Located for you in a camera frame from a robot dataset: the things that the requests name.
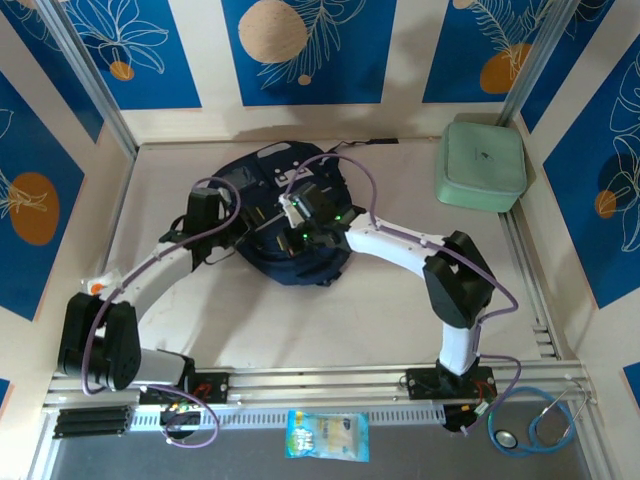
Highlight blue poster white leaf outline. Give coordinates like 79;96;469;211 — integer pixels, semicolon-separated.
519;0;617;135
0;7;105;145

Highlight blue snack packet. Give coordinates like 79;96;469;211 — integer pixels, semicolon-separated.
284;409;371;462

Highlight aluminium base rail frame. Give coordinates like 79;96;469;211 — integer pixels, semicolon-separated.
42;360;599;416

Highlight blue poster orange circle feather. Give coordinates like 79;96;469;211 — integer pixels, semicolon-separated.
422;0;561;105

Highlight blue stethoscope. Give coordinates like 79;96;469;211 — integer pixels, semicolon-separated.
487;382;594;457

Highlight blue poster dark circle leaf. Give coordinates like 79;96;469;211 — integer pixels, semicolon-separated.
542;34;640;310

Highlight orange capped bottle in bag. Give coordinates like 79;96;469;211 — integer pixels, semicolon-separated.
81;268;122;297

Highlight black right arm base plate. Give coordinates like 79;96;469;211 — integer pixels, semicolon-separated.
404;367;496;401

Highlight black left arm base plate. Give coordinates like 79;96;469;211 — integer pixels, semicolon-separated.
138;370;231;405

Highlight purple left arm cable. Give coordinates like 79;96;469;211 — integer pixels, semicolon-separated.
81;177;242;447

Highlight black ribbed bar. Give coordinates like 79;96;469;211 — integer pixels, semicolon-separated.
52;405;132;440

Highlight mint green zip pouch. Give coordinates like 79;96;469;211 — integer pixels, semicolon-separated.
433;121;529;215

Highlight blue poster white flower outline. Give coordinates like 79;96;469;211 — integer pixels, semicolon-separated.
62;0;203;111

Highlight aluminium corner post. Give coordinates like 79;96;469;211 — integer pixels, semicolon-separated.
497;0;584;129
37;0;137;154

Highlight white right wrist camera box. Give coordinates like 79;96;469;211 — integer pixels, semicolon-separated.
277;193;302;225

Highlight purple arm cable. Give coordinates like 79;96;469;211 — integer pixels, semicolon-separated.
284;154;524;437
81;177;242;447

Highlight white slotted cable duct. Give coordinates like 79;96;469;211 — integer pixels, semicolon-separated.
129;403;446;431

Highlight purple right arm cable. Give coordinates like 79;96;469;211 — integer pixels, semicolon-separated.
284;154;524;437

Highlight navy blue backpack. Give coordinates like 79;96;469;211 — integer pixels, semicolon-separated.
209;138;400;288

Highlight blue poster orange circle leaf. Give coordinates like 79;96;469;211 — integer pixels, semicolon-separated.
0;72;87;322

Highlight blue poster beige circle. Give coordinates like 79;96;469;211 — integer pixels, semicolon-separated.
221;0;399;107

